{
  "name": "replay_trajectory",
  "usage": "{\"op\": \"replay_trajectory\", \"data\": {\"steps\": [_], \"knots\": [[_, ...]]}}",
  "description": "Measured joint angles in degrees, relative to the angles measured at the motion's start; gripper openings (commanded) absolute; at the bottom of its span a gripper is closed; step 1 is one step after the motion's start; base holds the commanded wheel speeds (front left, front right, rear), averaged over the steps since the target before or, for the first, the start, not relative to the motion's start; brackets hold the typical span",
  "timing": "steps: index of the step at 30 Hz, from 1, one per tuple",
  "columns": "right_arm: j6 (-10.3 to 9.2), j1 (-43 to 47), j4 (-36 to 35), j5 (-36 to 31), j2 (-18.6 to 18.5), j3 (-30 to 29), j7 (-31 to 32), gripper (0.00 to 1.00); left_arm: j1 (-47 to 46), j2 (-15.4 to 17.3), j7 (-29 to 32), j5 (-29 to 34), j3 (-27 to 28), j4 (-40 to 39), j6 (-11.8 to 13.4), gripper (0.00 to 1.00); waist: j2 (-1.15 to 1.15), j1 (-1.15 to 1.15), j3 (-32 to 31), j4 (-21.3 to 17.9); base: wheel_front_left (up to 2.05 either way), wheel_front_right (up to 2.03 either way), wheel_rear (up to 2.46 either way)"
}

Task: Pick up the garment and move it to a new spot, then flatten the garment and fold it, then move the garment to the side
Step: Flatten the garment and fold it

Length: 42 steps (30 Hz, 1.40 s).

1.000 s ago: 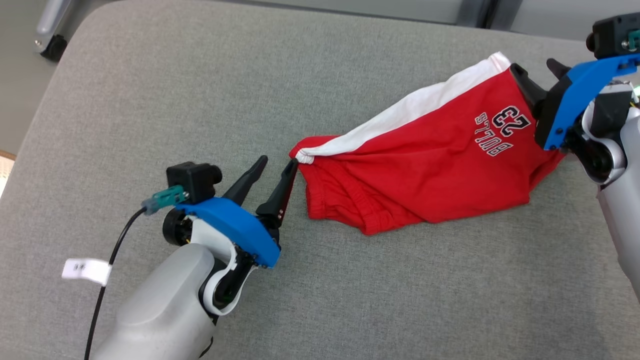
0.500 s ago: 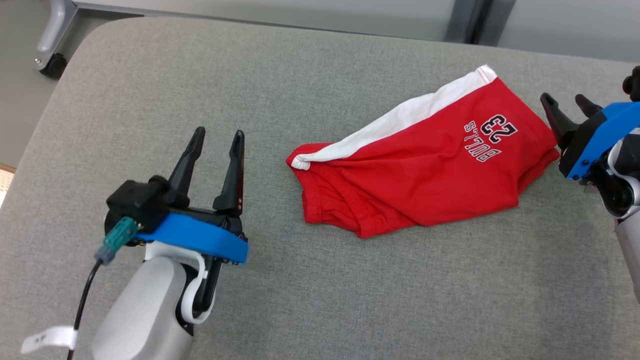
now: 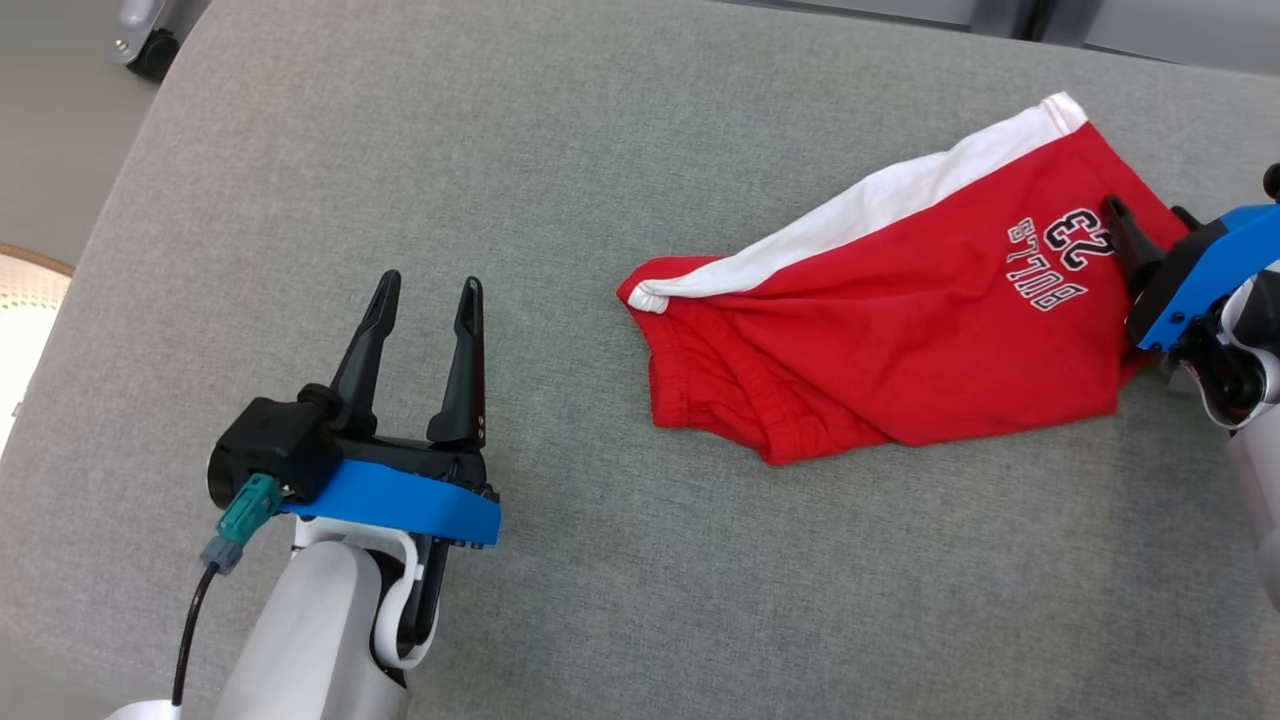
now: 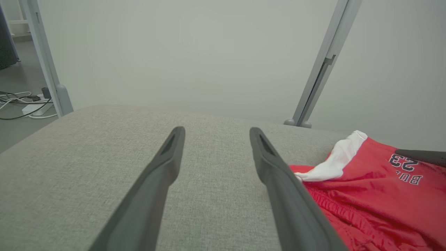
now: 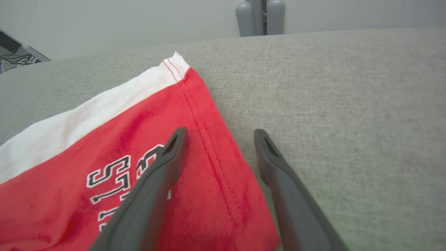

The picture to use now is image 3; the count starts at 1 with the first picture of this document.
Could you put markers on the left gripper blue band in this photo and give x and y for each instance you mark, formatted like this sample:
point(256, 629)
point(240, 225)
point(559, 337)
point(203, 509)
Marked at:
point(400, 500)

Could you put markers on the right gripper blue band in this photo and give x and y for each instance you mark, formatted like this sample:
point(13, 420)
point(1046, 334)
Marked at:
point(1210, 290)

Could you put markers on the red Bulls shorts white stripe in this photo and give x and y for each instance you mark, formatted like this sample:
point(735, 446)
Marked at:
point(900, 320)

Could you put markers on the round white wood-rimmed basket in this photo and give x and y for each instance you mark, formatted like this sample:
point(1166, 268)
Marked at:
point(25, 340)

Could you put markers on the grey cart leg with caster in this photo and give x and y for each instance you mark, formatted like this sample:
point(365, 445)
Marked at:
point(145, 40)

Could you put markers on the right black wrist camera box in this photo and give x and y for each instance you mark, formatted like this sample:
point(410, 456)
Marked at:
point(1272, 182)

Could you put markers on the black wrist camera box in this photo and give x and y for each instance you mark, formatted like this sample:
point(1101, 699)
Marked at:
point(1272, 182)
point(275, 450)

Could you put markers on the left black wrist camera box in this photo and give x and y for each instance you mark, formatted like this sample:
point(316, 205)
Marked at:
point(275, 450)

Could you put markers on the grey partition post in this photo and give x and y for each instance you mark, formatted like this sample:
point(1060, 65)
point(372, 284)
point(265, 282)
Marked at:
point(1030, 20)

